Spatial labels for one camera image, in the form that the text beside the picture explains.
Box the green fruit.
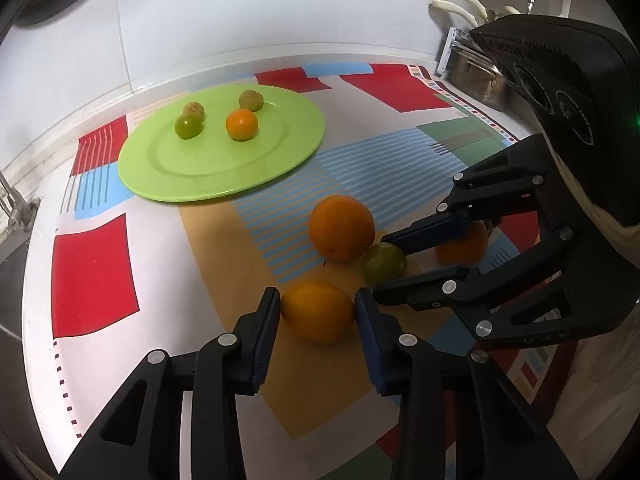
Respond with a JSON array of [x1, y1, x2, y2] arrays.
[[361, 243, 407, 286], [175, 114, 204, 140]]

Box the large orange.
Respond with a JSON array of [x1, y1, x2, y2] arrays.
[[281, 280, 355, 344], [308, 195, 376, 263]]

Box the small brownish fruit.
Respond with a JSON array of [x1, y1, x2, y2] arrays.
[[239, 89, 264, 112]]

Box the small orange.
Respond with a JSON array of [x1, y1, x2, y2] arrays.
[[226, 108, 258, 142]]

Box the yellow speckled fruit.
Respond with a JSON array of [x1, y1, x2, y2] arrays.
[[182, 101, 206, 122]]

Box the steel pot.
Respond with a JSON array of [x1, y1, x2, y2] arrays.
[[436, 27, 512, 112]]

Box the colourful patterned table mat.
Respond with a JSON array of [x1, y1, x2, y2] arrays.
[[49, 62, 576, 480]]

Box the thin gooseneck faucet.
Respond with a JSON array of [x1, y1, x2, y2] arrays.
[[0, 172, 40, 232]]

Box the green plate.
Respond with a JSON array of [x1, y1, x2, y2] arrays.
[[117, 84, 326, 203]]

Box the white knife handles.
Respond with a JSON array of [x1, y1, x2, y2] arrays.
[[430, 0, 489, 28]]

